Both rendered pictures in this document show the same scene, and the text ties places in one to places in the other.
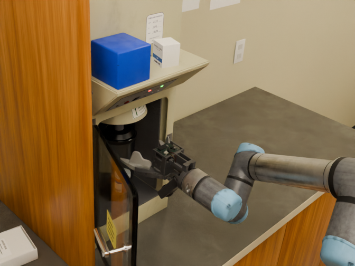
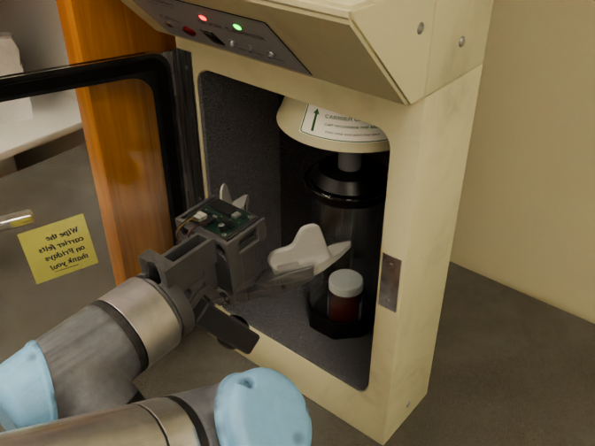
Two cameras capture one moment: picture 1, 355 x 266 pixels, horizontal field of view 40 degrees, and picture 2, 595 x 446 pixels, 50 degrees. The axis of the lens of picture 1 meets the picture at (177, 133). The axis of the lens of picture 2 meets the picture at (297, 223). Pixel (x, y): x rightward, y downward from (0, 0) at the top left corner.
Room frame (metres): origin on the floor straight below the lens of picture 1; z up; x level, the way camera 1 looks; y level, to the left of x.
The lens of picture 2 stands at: (1.16, -0.48, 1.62)
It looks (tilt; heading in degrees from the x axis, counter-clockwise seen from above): 34 degrees down; 87
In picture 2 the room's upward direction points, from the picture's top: straight up
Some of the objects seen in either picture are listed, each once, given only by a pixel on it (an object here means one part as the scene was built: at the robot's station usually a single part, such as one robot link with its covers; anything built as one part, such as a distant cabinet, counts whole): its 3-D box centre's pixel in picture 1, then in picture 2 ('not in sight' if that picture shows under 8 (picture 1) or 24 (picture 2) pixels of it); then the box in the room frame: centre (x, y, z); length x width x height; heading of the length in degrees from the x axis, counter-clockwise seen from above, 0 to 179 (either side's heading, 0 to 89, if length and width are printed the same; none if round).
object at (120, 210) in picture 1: (111, 221); (64, 234); (0.91, 0.14, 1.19); 0.30 x 0.01 x 0.40; 26
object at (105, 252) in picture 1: (109, 241); not in sight; (0.83, 0.14, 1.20); 0.10 x 0.05 x 0.03; 26
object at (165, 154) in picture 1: (174, 166); (204, 267); (1.09, 0.00, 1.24); 0.12 x 0.08 x 0.09; 48
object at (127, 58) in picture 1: (120, 60); not in sight; (1.06, 0.15, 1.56); 0.10 x 0.10 x 0.09; 48
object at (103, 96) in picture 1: (150, 85); (238, 19); (1.14, 0.08, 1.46); 0.32 x 0.11 x 0.10; 138
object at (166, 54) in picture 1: (166, 52); not in sight; (1.17, 0.05, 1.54); 0.05 x 0.05 x 0.06; 33
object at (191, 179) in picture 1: (194, 183); (138, 319); (1.04, -0.06, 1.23); 0.08 x 0.05 x 0.08; 138
